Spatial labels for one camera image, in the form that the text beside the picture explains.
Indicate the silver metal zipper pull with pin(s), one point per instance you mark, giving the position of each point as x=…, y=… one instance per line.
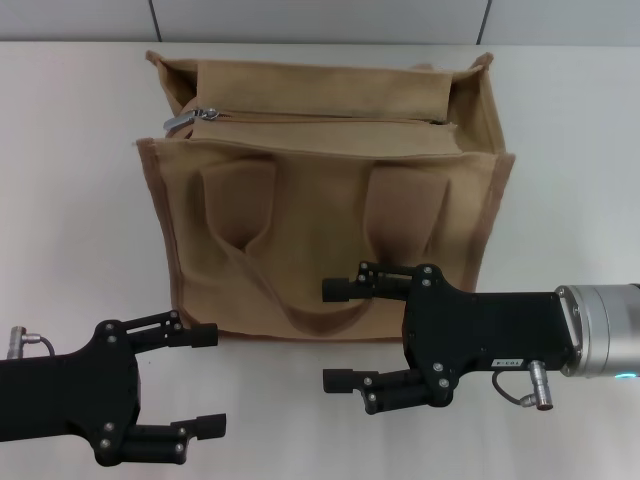
x=181, y=121

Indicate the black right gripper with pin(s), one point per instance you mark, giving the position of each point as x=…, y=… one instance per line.
x=480, y=330

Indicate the khaki canvas food bag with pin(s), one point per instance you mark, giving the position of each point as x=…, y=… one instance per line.
x=320, y=210

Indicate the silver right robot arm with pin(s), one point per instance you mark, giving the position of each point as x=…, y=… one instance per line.
x=605, y=330

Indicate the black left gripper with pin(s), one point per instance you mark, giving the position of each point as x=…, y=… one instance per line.
x=65, y=395

